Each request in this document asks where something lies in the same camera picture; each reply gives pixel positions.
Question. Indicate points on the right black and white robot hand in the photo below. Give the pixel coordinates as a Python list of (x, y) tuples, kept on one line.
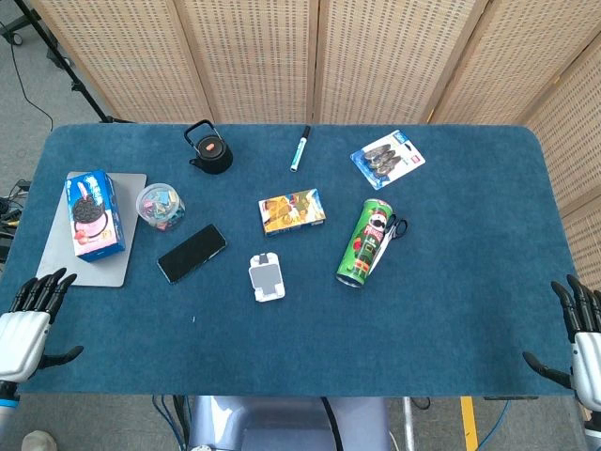
[(587, 371)]

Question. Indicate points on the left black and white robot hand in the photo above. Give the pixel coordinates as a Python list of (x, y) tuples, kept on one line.
[(23, 338)]

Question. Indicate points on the black smartphone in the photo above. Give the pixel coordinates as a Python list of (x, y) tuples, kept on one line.
[(191, 253)]

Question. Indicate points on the white phone stand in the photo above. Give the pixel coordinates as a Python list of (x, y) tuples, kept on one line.
[(266, 278)]

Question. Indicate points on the grey closed laptop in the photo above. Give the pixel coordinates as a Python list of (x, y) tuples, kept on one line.
[(94, 275)]

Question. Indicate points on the grey shoe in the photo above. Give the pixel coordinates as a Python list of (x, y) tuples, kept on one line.
[(40, 441)]

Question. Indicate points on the blue Oreo cookie box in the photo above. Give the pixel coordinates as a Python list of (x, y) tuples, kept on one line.
[(94, 216)]

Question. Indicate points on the blue table mat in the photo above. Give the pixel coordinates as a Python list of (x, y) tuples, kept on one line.
[(422, 319)]

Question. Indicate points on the metal table leg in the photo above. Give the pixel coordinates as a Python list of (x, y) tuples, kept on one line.
[(408, 423)]

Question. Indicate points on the clear jar of coloured clips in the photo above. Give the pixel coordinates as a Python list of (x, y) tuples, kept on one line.
[(160, 207)]

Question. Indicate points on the green Pringles can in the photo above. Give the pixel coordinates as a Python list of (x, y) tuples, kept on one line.
[(364, 244)]

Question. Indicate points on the black teapot with orange knob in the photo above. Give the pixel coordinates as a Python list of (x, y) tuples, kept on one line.
[(212, 152)]

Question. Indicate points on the grey-blue robot torso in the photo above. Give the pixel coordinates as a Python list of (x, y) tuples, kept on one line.
[(282, 423)]

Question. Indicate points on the binder clips blister pack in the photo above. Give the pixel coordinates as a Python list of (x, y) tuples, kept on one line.
[(387, 159)]

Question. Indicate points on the yellow snack box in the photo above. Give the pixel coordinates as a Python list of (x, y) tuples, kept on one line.
[(292, 212)]

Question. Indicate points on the black caster wheel base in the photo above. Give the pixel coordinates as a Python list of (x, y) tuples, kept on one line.
[(14, 33)]

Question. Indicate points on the white marker pen black cap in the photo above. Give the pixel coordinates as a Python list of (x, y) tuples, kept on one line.
[(299, 150)]

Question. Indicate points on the woven wooden folding screen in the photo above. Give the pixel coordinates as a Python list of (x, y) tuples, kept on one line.
[(263, 56)]

